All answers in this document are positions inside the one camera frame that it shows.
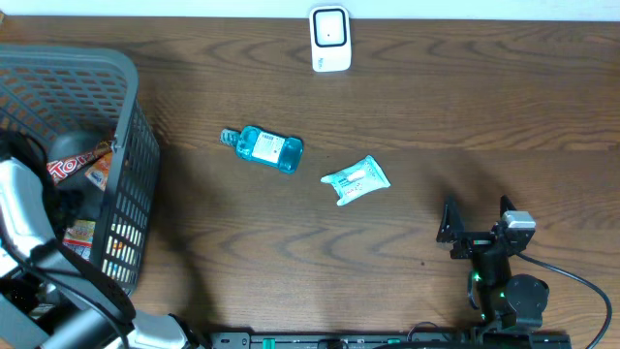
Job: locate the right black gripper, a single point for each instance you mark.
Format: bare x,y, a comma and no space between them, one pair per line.
473,241

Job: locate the teal wet wipes pack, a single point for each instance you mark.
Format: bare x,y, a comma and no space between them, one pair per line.
357,180

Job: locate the blue mouthwash bottle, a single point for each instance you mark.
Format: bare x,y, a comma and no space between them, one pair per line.
253,144

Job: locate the small orange snack box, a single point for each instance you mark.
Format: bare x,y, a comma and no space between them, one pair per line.
98,173

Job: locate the cream snack bag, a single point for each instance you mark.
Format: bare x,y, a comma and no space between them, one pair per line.
79,237

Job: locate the orange chocolate bar wrapper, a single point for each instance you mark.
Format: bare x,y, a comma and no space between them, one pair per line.
63,168

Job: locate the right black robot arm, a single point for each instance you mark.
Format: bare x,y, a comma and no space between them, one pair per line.
509,303

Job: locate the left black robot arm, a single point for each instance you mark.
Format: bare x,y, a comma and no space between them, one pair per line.
50,296

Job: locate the white barcode scanner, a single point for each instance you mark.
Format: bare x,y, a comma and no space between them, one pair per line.
331,44

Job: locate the grey plastic shopping basket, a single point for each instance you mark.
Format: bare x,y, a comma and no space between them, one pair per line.
69,99

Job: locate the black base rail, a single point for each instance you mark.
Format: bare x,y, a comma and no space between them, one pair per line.
420,338

